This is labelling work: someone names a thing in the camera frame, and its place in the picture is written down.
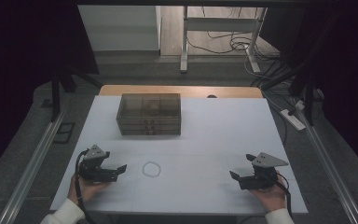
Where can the white table cover sheet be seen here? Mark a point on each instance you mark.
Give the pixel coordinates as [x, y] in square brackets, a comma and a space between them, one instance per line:
[214, 149]

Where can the black metal stand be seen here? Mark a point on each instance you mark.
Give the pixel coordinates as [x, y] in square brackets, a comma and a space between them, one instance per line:
[55, 93]
[308, 99]

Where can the white desk frame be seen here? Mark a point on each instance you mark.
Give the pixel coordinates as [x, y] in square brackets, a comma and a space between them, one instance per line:
[217, 24]

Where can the smoky transparent drawer organizer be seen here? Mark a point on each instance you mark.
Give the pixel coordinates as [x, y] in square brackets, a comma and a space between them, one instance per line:
[149, 109]

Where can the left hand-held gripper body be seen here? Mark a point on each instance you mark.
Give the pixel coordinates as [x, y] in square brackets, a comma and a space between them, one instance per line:
[91, 169]

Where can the white power strip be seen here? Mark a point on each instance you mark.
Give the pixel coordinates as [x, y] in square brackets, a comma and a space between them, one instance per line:
[293, 119]

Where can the aluminium floor rail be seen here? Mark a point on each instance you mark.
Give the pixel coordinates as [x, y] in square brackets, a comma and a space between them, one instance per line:
[332, 168]
[32, 168]

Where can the person's right hand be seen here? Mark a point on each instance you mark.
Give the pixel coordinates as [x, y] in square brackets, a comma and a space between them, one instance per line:
[272, 197]

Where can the person's left hand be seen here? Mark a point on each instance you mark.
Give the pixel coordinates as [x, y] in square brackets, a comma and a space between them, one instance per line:
[85, 189]

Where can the white cabinet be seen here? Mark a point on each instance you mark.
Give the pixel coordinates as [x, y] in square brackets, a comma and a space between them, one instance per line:
[119, 28]

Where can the dark curtain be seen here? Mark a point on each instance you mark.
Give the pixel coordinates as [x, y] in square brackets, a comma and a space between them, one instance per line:
[18, 62]
[351, 77]

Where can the black floor socket cover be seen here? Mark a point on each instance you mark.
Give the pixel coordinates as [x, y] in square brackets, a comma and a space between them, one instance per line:
[64, 133]

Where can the wooden table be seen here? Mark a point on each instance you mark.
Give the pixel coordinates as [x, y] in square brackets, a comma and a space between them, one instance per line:
[180, 90]

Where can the white power adapter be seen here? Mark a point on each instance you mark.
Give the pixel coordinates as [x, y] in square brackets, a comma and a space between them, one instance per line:
[300, 105]

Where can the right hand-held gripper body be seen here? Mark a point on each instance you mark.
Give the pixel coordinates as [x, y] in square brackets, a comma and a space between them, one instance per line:
[262, 174]

